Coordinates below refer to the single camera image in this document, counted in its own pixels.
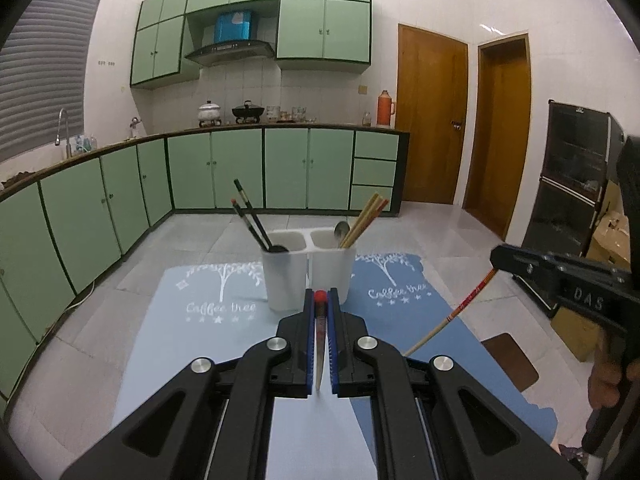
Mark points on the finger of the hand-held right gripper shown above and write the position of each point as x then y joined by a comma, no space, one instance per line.
525,265

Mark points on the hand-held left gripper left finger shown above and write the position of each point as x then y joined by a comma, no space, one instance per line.
309,345

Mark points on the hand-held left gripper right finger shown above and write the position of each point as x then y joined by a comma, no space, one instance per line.
334,345

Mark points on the white two-compartment utensil holder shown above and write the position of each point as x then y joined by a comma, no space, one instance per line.
285,280

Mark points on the plain wooden chopstick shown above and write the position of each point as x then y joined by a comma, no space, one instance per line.
358,220

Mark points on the row of mixed chopsticks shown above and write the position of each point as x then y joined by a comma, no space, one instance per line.
365,220

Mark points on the black chopstick gold band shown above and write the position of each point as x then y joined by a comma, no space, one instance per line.
250,212

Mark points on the person's right hand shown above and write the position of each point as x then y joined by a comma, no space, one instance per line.
606,385

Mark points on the cardboard box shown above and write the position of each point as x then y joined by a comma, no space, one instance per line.
575,335

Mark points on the brown mat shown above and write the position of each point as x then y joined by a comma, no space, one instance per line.
512,360

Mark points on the black ladle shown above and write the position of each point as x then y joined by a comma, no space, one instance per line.
278,248

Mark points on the light blue printed mat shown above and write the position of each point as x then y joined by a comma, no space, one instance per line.
200,340

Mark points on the black glass-front cabinet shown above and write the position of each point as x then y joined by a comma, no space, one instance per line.
565,160

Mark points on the metal spoon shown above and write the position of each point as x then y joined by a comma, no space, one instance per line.
341,231

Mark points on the dark blue printed mat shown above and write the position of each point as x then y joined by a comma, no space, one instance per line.
460,365

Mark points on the plain wooden door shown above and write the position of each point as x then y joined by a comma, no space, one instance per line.
500,140

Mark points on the orange thermos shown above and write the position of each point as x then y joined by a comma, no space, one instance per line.
384,110

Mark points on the black wok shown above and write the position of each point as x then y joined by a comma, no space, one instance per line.
246,111

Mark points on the white cooking pot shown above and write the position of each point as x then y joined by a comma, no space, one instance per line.
209,111

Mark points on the green base cabinets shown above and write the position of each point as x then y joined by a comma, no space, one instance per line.
100,195

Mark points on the range hood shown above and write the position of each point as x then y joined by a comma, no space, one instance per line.
232,50

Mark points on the metal sink faucet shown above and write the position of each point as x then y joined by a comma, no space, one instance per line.
63,130

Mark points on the grey window blind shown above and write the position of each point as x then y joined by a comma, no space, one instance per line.
45,65

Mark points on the wall water tap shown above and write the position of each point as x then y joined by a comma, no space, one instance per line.
135,122

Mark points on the green wall cabinets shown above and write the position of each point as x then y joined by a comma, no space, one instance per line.
300,30

